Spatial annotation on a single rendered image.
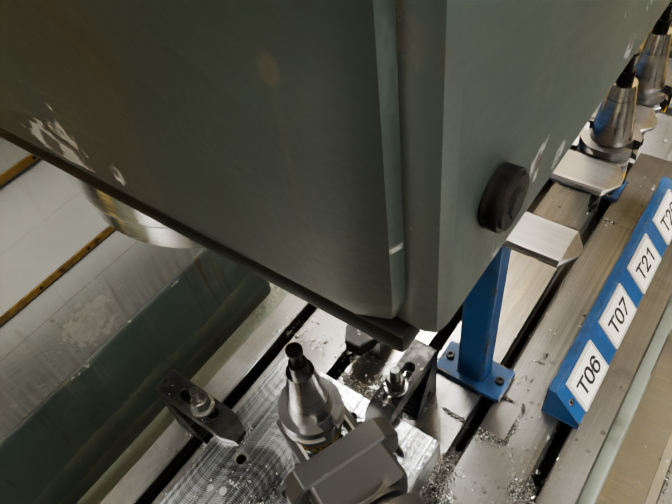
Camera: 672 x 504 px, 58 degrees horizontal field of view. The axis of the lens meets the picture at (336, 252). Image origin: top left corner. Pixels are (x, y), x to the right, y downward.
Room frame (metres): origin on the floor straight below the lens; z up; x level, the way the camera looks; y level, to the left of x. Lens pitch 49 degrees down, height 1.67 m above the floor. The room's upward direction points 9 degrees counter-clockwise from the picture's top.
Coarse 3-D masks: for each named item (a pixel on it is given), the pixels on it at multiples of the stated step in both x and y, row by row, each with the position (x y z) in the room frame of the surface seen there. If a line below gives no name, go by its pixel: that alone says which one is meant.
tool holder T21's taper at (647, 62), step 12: (648, 36) 0.57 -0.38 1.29; (660, 36) 0.56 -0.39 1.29; (648, 48) 0.57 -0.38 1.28; (660, 48) 0.56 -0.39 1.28; (636, 60) 0.57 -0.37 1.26; (648, 60) 0.56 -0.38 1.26; (660, 60) 0.56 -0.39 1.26; (636, 72) 0.57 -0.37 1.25; (648, 72) 0.56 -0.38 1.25; (660, 72) 0.56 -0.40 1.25; (648, 84) 0.56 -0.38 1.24; (660, 84) 0.56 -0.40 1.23
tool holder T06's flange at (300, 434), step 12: (336, 396) 0.28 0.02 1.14; (336, 408) 0.27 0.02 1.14; (288, 420) 0.27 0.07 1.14; (324, 420) 0.26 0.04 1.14; (336, 420) 0.26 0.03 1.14; (288, 432) 0.26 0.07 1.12; (300, 432) 0.25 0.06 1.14; (312, 432) 0.25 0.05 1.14; (324, 432) 0.26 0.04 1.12; (312, 444) 0.25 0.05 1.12
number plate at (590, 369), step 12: (588, 348) 0.39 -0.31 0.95; (588, 360) 0.38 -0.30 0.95; (600, 360) 0.38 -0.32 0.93; (576, 372) 0.36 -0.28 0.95; (588, 372) 0.36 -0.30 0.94; (600, 372) 0.37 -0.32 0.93; (576, 384) 0.35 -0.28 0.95; (588, 384) 0.35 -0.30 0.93; (576, 396) 0.33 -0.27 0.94; (588, 396) 0.34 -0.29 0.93
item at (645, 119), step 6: (636, 108) 0.54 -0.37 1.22; (642, 108) 0.54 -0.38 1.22; (648, 108) 0.54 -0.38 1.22; (594, 114) 0.54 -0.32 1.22; (636, 114) 0.53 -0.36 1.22; (642, 114) 0.53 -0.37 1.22; (648, 114) 0.53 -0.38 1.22; (654, 114) 0.53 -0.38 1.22; (636, 120) 0.52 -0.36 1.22; (642, 120) 0.52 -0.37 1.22; (648, 120) 0.52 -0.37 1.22; (654, 120) 0.52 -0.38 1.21; (642, 126) 0.51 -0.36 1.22; (648, 126) 0.51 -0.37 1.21; (654, 126) 0.51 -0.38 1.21; (642, 132) 0.50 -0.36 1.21
